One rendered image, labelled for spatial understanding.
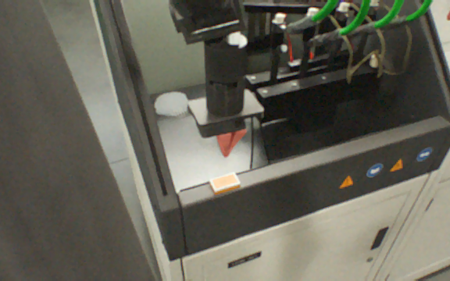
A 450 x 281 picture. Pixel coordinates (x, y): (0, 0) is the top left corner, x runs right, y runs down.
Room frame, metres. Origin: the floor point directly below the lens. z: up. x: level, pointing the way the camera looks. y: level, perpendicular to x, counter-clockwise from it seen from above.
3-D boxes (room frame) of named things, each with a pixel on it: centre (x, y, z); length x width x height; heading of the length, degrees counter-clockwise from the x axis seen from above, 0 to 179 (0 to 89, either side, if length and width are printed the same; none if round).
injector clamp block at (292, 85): (0.81, -0.22, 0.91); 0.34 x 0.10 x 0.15; 112
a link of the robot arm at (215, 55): (0.46, 0.00, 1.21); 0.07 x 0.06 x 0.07; 177
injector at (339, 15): (0.81, -0.26, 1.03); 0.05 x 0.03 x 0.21; 22
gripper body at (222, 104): (0.45, 0.00, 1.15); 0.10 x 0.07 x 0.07; 111
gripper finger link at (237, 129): (0.45, 0.01, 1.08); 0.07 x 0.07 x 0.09; 21
